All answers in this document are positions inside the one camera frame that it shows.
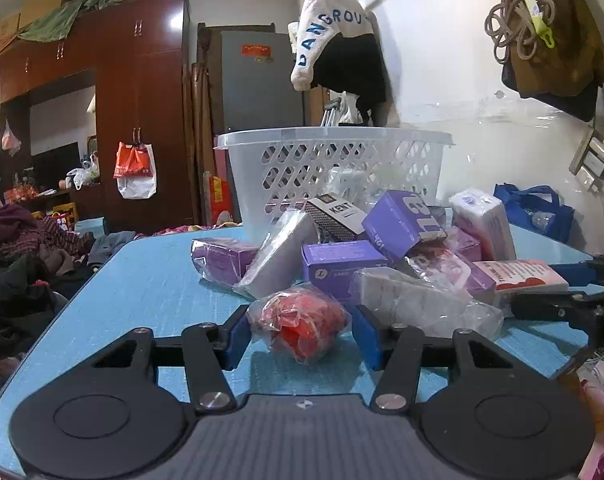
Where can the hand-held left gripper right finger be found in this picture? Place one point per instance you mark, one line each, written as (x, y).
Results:
(365, 337)

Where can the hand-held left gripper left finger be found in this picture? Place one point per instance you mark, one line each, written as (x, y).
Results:
(237, 335)

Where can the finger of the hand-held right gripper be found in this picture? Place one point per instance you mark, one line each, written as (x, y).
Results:
(546, 307)
(579, 274)

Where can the red packet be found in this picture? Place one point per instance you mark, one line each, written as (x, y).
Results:
(302, 322)

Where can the white plastic laundry basket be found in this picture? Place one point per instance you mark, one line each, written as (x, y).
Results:
(282, 160)

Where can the pink and white box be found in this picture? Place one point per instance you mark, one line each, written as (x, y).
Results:
(521, 277)

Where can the white item in clear bag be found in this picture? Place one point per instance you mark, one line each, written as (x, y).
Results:
(421, 300)

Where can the small purple cardboard box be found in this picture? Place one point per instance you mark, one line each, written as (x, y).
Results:
(342, 265)

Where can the purple box in plastic wrap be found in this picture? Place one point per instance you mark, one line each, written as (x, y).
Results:
(222, 260)

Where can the blue fabric bag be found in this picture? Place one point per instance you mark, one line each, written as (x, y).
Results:
(536, 210)

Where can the white box in clear bag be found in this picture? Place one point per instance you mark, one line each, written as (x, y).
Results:
(282, 255)

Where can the purple packet in clear wrap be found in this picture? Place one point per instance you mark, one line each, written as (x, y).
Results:
(446, 267)

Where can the white and pink tissue pack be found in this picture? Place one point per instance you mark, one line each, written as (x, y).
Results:
(481, 220)

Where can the large purple cardboard box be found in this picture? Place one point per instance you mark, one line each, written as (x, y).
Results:
(401, 220)

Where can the black and white box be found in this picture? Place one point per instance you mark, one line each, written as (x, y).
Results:
(337, 215)

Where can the red printed sack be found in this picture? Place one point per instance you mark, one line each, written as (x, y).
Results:
(219, 197)

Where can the orange and white plastic bag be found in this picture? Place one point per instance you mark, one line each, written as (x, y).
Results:
(134, 170)

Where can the brown hanging bag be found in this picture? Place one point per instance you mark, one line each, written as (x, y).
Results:
(566, 70)

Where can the wooden boards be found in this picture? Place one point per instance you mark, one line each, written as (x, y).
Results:
(202, 125)

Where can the white plastic bags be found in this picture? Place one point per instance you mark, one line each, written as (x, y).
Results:
(84, 172)

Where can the pile of dark clothes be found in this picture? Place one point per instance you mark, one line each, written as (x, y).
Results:
(22, 260)

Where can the metal crutches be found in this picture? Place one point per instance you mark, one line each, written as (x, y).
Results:
(330, 112)

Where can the black television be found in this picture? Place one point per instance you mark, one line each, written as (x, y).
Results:
(57, 162)

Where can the grey door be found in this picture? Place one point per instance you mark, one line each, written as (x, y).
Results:
(262, 85)

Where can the black hanging garment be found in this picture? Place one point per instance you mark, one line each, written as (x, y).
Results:
(352, 75)

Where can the brown wooden wardrobe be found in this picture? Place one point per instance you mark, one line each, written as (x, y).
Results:
(147, 85)

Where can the pink hanging plastic bag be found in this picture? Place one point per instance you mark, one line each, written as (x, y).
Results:
(11, 139)

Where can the white sweatshirt with blue letters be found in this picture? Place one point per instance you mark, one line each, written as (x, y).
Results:
(322, 20)

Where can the green cloth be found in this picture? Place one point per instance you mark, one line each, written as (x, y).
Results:
(67, 17)

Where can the cardboard boxes on wardrobe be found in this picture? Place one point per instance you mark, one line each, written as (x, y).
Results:
(42, 5)

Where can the wall socket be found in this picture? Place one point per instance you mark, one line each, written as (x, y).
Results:
(594, 160)

